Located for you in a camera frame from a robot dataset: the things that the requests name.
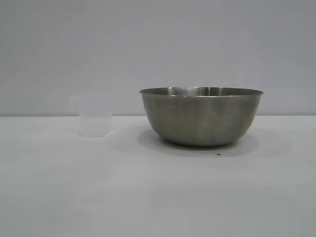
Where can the stainless steel mixing bowl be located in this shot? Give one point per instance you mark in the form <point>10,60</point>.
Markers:
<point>201,118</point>

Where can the translucent plastic measuring cup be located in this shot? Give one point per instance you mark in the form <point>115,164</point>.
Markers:
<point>95,121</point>

